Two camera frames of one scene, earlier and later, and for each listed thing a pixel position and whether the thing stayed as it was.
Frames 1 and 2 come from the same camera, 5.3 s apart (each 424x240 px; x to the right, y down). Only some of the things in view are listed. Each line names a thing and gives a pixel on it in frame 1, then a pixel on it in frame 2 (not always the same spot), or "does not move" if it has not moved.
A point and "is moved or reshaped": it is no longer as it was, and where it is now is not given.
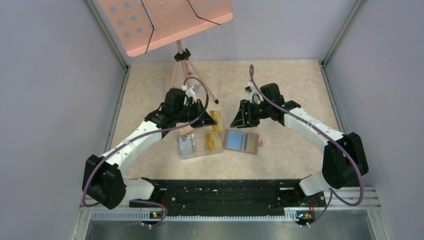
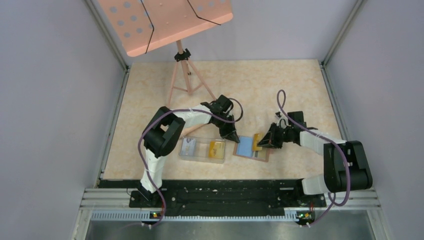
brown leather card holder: [242, 141] is moved or reshaped
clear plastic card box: [199, 147] is moved or reshaped
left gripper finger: [199, 123] -> [226, 132]
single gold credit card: [216, 115] is moved or reshaped
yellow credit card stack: [214, 141] -> [216, 149]
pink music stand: [143, 25] does not move
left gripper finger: [208, 119] -> [234, 137]
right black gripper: [243, 120] -> [270, 139]
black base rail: [223, 198] does not move
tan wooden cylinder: [185, 130] does not move
